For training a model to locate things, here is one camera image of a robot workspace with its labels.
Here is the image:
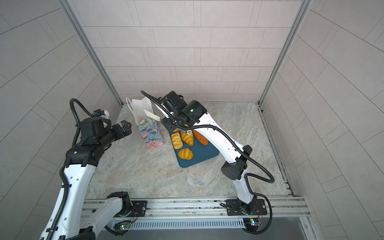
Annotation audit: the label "right green circuit board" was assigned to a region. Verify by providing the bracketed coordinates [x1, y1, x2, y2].
[243, 219, 262, 233]

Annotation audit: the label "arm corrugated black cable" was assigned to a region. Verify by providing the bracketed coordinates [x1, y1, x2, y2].
[44, 98, 112, 240]
[140, 90, 276, 235]

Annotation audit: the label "shell shaped fake bun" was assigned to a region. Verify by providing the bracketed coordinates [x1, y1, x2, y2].
[178, 148, 194, 161]

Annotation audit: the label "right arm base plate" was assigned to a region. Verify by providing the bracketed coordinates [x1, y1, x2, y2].
[220, 198, 268, 216]

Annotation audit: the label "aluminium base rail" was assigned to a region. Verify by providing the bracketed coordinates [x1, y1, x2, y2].
[77, 196, 310, 231]

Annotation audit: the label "left green circuit board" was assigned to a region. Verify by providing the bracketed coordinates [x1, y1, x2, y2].
[114, 221, 132, 231]

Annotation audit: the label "aluminium corner post right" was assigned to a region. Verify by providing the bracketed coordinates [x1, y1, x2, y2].
[258, 0, 313, 105]

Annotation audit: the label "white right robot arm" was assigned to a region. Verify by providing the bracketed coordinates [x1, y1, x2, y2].
[155, 91, 257, 215]

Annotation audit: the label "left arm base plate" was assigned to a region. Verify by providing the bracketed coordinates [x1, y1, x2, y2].
[116, 201, 148, 218]

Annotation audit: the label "aluminium corner post left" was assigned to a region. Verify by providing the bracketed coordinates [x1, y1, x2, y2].
[58, 0, 124, 108]

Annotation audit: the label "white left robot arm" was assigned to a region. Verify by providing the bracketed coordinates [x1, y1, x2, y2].
[40, 117, 133, 240]

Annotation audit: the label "aluminium corner post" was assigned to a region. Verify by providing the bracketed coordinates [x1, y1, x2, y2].
[258, 0, 313, 105]
[58, 0, 124, 108]

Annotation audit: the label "green circuit board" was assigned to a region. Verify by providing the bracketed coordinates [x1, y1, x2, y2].
[114, 221, 132, 231]
[243, 219, 262, 233]

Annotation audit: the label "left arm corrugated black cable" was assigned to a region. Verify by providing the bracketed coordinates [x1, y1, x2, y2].
[44, 98, 112, 240]

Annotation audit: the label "ridged fake bread loaf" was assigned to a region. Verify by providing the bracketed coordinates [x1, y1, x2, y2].
[171, 132, 183, 150]

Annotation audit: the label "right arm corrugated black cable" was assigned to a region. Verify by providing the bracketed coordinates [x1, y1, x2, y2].
[140, 90, 276, 235]

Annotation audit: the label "long fake croissant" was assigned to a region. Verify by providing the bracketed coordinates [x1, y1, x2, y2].
[181, 132, 194, 146]

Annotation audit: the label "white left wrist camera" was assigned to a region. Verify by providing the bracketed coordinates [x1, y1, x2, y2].
[93, 109, 110, 119]

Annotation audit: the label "floral paper bag white handles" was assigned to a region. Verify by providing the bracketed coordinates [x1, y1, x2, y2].
[126, 97, 164, 150]

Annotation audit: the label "reddish brown fake croissant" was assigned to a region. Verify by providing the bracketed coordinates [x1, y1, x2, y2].
[193, 130, 209, 146]

